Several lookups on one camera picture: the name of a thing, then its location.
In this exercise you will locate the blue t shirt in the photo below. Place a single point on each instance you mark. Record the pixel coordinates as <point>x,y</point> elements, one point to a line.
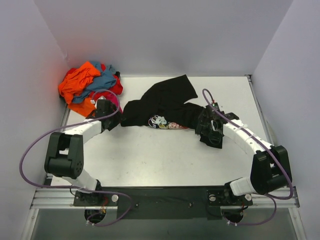
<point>105,81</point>

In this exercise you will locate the pink t shirt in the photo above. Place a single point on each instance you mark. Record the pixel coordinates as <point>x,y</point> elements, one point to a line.
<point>112,98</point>

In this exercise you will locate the orange t shirt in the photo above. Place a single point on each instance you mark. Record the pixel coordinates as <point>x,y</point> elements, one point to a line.
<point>74,84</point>

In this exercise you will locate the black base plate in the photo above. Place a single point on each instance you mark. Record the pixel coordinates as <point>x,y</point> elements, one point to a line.
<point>167,203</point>

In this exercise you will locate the black t shirt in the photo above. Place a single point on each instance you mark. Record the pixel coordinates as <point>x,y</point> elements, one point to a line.
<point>166,100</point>

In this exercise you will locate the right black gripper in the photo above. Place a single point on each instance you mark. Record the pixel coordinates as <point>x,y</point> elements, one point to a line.
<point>206,126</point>

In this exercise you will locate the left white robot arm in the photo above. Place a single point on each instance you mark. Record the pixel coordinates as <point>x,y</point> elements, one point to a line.
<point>65,152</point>

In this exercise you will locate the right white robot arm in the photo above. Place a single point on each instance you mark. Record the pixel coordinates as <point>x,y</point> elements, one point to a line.
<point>270,169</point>

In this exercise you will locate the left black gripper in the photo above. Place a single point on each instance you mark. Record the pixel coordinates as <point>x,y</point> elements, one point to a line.
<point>114,121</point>

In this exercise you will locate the aluminium frame rail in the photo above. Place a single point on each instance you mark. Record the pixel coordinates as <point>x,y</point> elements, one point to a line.
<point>63,199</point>

